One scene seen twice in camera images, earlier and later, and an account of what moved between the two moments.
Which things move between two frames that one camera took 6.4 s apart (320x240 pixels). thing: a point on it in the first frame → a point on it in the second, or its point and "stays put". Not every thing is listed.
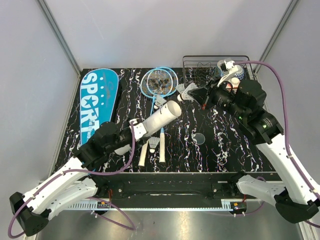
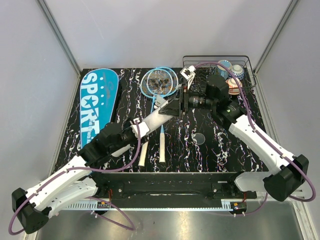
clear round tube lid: (199, 138) stays put
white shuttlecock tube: (168, 111) stays put
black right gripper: (201, 96) → (174, 107)
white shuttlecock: (159, 101) stays put
